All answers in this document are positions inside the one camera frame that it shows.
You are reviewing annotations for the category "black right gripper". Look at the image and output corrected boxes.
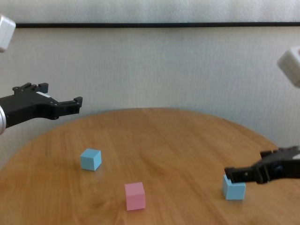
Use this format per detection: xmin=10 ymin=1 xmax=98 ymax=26
xmin=224 ymin=146 xmax=300 ymax=185

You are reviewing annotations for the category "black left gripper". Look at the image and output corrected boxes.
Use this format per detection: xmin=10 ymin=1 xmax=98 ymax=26
xmin=0 ymin=82 xmax=83 ymax=128

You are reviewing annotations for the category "pink cube block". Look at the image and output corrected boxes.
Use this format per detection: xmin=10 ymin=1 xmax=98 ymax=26
xmin=124 ymin=182 xmax=145 ymax=211

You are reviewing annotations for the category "blue cube block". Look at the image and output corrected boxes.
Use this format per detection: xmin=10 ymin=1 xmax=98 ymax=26
xmin=222 ymin=174 xmax=246 ymax=201
xmin=80 ymin=149 xmax=102 ymax=171

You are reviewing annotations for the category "black horizontal wall strip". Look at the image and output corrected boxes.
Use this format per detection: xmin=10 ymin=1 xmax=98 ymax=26
xmin=15 ymin=22 xmax=300 ymax=29

